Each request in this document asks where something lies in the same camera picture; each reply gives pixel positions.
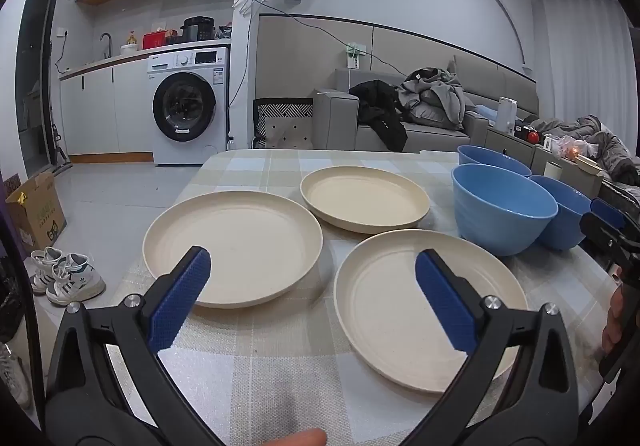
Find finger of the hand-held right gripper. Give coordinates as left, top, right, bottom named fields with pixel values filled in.
left=590, top=197, right=627, bottom=230
left=580, top=211, right=632, bottom=259

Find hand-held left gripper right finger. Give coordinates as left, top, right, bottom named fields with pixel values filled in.
left=400, top=248, right=583, bottom=446

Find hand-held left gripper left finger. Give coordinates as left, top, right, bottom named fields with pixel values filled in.
left=45, top=246, right=226, bottom=446

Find dark blue bowl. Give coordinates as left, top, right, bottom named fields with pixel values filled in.
left=529, top=174, right=593, bottom=251
left=457, top=145, right=532, bottom=178

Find beige plate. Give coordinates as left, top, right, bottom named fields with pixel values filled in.
left=142, top=191, right=324, bottom=309
left=300, top=166, right=432, bottom=234
left=333, top=228, right=530, bottom=394

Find light blue ribbed bowl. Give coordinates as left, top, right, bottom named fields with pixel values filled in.
left=451, top=163, right=559, bottom=258

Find person's right hand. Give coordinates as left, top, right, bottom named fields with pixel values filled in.
left=601, top=266, right=626, bottom=355

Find person's left hand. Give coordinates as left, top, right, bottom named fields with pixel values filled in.
left=260, top=428, right=328, bottom=446

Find grey blanket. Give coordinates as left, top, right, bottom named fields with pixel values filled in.
left=542, top=116, right=640, bottom=187

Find white sneaker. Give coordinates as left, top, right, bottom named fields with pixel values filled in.
left=29, top=248, right=66, bottom=295
left=46, top=253, right=107, bottom=305

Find white appliance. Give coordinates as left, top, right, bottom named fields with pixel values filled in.
left=497, top=97, right=518, bottom=134

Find white washing machine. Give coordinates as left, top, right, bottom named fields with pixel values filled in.
left=146, top=47, right=230, bottom=166

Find white curtain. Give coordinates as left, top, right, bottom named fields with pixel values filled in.
left=532, top=0, right=636, bottom=127

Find cardboard box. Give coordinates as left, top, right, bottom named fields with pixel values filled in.
left=5, top=171, right=67, bottom=252

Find grey sofa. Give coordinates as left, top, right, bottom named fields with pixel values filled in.
left=314, top=68, right=538, bottom=154

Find grey clothes pile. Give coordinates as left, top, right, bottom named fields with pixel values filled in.
left=397, top=67, right=476, bottom=129

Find white base cabinets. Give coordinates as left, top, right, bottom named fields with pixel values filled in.
left=59, top=63, right=153, bottom=164

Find black jacket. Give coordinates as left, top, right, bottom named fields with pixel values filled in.
left=348, top=79, right=408, bottom=152

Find black pressure cooker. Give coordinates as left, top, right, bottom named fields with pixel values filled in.
left=180, top=16, right=217, bottom=42

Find dark glass door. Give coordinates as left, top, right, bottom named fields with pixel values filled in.
left=15, top=0, right=68, bottom=172

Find wall socket with charger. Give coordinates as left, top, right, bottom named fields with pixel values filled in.
left=345, top=42, right=368, bottom=69

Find black cable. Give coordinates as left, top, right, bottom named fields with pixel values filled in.
left=235, top=0, right=416, bottom=77

